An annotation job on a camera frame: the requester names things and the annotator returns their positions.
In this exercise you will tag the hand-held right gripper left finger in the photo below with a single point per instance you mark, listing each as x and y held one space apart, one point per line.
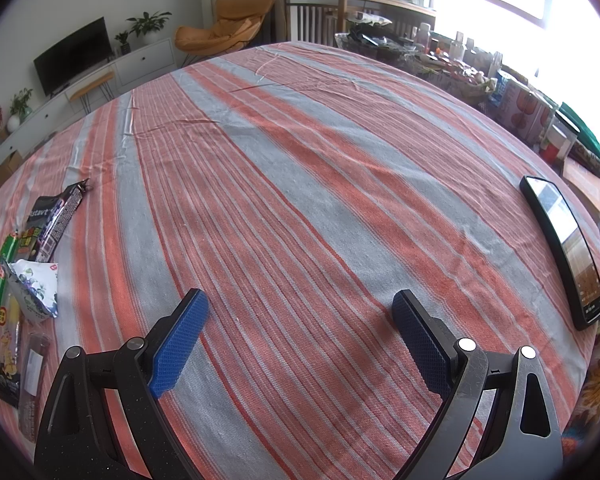
177 350

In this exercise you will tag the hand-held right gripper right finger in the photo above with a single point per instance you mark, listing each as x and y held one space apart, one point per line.
422 350

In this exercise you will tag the long clear snack packet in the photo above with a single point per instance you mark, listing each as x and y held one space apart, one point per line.
7 370

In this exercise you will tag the clear bag of brown snack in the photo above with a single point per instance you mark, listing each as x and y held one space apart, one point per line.
32 385

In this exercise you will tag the green sausage stick packet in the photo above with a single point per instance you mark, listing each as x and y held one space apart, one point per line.
0 275

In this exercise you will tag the white blue floral packet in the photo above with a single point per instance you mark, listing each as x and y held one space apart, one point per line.
35 285

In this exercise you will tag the dark chocolate bar wrapper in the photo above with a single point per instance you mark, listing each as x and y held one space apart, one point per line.
55 215

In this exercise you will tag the wicker basket of snacks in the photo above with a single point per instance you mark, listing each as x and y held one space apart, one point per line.
460 85

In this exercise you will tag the black smartphone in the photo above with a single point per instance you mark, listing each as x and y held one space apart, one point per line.
565 245

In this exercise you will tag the floral patterned cloth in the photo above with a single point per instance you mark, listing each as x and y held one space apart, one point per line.
597 380

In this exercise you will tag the cardboard box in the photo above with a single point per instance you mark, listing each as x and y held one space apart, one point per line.
2 172

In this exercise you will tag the orange grey striped tablecloth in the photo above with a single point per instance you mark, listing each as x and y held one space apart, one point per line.
305 185

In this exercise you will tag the brown flat box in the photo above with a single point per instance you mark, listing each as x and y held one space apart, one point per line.
585 185

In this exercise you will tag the plant in white vase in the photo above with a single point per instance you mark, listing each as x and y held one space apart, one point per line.
15 122

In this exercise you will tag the white jar with red label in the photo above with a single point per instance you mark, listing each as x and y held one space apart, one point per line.
554 146

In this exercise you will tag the red patterned cans pack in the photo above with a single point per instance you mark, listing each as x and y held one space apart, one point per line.
522 110

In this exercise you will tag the green bag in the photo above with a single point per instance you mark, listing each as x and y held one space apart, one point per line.
580 127

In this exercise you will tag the wooden stool with metal legs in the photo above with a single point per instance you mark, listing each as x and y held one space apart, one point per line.
92 82

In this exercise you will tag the white television cabinet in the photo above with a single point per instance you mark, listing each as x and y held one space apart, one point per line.
140 62

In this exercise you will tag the group of bottles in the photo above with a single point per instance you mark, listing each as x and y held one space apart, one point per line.
460 47

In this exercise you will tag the black television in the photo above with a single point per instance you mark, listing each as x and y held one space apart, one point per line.
72 55

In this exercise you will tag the black tray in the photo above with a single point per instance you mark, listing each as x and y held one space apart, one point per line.
375 40

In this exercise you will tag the small green potted plant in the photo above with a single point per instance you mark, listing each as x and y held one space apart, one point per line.
122 40

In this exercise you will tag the orange lounge chair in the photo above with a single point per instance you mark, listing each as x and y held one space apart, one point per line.
220 30

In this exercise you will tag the large green potted plant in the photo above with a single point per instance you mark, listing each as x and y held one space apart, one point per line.
147 22

